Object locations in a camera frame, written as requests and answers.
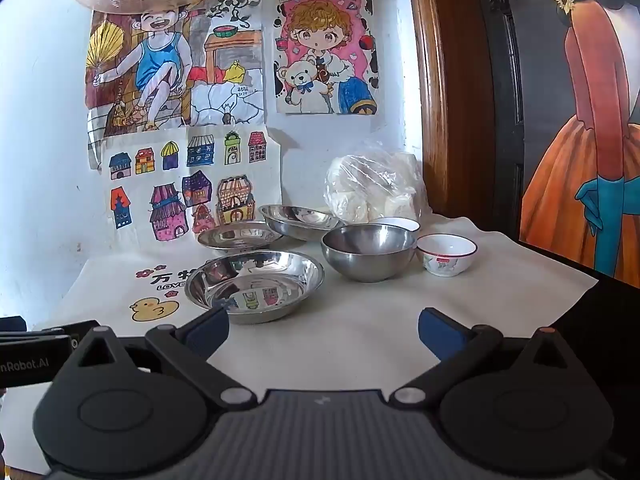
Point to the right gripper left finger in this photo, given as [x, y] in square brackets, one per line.
[185, 350]

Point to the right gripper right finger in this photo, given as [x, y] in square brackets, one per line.
[459, 350]

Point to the shallow steel plate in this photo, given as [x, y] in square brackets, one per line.
[255, 287]
[301, 223]
[238, 237]

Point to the white red-rimmed bowl front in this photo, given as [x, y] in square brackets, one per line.
[446, 255]

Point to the white red-rimmed bowl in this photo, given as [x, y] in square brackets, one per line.
[404, 223]
[446, 255]

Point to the deep steel mixing bowl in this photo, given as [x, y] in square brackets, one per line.
[368, 253]

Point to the colourful houses drawing paper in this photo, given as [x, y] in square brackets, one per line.
[163, 188]

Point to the clear bag of white buns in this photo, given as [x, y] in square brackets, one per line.
[376, 183]

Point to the boy with fan drawing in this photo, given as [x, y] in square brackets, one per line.
[191, 66]

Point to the girl with teddy drawing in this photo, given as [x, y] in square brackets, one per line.
[325, 59]

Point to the orange dress lady painting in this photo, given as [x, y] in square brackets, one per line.
[579, 64]

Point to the brown wooden frame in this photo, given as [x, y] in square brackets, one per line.
[458, 113]

